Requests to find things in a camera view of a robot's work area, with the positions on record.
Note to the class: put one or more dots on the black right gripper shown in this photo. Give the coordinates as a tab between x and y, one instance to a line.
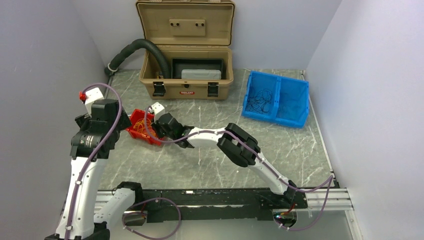
155	126

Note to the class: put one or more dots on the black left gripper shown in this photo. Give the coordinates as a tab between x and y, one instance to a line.
123	123

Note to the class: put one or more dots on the red bin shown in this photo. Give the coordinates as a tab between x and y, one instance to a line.
141	126

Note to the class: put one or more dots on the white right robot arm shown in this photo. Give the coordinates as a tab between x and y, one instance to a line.
239	146

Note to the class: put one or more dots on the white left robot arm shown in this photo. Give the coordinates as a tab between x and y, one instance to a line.
90	150

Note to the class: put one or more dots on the black tray in case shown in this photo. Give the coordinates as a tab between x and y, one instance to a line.
179	64

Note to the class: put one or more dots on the grey plastic box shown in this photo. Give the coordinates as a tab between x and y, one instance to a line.
201	74

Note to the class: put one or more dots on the tan tool case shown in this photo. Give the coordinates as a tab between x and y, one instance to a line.
187	29

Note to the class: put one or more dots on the blue bin left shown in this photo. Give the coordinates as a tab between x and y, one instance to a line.
261	97

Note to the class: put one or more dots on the blue bin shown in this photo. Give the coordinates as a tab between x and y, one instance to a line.
293	104
261	97

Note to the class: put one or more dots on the blue bin right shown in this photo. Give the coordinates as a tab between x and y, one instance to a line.
293	104

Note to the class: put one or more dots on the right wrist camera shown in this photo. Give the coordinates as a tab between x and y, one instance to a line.
157	109

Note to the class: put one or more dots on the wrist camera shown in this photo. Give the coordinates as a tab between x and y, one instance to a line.
89	97
157	109

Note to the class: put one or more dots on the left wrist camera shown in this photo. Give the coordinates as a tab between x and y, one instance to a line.
89	97

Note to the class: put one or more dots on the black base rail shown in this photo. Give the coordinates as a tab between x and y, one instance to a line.
162	205

